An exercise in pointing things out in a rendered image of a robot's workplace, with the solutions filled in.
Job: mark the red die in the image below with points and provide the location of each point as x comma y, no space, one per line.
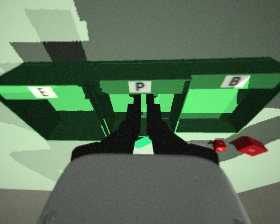
219,145

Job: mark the green rack of bins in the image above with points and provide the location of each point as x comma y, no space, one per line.
87,100

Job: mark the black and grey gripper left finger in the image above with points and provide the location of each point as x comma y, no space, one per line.
121,140

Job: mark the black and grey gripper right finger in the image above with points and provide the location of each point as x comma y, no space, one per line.
165,142

